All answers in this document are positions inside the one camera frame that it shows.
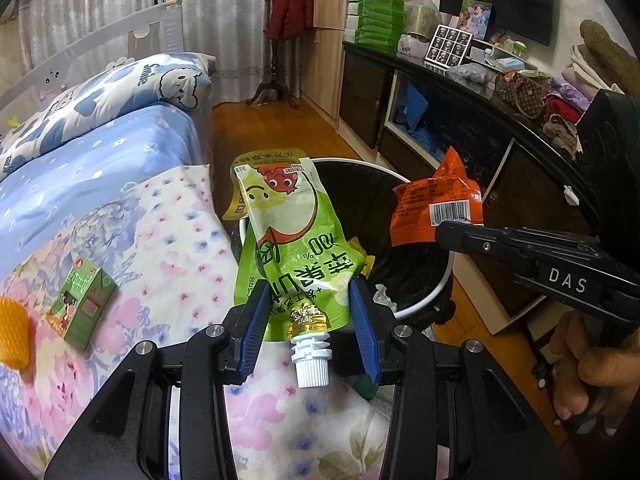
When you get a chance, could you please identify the grey patterned curtains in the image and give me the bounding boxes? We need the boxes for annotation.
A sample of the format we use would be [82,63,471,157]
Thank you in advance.
[0,0,281,111]

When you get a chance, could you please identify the floral blanket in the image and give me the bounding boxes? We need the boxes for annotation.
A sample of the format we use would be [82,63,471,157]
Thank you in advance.
[0,162,401,480]

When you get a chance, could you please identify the stack of green boxes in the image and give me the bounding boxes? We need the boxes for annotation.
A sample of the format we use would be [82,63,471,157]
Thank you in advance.
[345,0,405,53]

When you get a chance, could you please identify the blue cloud-print pillow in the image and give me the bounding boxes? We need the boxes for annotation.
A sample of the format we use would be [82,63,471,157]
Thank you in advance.
[0,51,217,176]

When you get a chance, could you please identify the framed colour photo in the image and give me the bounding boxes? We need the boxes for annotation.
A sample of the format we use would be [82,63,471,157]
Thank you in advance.
[457,0,496,41]

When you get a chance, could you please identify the light wooden wardrobe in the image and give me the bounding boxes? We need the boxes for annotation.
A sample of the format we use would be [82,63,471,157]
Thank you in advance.
[300,0,428,148]

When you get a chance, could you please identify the pile of folded clothes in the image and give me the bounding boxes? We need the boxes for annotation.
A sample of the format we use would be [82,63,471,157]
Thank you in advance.
[542,20,640,147]

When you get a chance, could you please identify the black trash bin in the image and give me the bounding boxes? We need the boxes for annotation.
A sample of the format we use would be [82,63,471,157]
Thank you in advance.
[237,157,456,333]

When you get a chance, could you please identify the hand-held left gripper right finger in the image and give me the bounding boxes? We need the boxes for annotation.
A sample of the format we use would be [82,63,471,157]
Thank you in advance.
[347,277,566,480]

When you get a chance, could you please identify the red jacket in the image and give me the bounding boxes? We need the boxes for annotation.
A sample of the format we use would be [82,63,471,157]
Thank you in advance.
[268,0,316,41]

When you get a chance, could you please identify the black television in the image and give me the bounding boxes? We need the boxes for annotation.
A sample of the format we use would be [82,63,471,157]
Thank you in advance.
[440,0,555,46]

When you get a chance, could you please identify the black glossy cabinet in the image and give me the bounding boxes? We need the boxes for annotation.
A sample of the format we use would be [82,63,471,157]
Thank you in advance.
[340,40,606,336]

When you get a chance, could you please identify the green spouted drink pouch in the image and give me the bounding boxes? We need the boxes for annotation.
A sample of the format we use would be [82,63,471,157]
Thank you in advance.
[222,149,371,388]

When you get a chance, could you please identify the yellow foam fruit net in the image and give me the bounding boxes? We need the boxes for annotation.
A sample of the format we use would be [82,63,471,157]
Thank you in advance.
[0,296,37,372]

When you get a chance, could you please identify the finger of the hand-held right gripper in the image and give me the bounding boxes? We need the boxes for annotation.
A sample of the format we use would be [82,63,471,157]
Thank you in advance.
[435,220,598,257]
[436,237,546,282]

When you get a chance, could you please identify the person's right hand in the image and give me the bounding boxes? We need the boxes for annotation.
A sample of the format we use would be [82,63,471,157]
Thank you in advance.
[547,310,640,436]

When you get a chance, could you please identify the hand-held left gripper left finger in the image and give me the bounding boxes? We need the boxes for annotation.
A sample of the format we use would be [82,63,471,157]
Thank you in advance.
[44,280,273,480]

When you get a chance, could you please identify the black white photo sheet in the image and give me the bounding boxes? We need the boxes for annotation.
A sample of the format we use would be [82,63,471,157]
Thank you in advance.
[424,24,473,68]

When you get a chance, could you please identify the white bed guard rail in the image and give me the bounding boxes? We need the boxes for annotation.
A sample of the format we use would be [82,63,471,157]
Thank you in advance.
[0,0,186,126]

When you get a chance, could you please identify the brown patterned handbag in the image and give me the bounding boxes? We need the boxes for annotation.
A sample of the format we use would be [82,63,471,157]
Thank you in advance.
[495,71,551,120]

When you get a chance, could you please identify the white paper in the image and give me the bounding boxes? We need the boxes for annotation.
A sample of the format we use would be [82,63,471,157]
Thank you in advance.
[372,284,401,312]

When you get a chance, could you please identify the dark wooden coat rack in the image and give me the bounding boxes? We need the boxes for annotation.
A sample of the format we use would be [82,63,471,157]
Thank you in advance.
[245,0,303,108]

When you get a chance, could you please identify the blue bed sheet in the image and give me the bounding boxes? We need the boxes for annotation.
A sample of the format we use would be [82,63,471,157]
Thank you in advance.
[0,105,203,271]

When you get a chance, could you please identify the orange snack packet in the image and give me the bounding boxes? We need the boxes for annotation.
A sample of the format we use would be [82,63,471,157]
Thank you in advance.
[390,146,486,247]

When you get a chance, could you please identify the green drink carton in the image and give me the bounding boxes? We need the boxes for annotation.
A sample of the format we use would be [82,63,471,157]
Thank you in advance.
[46,255,119,352]

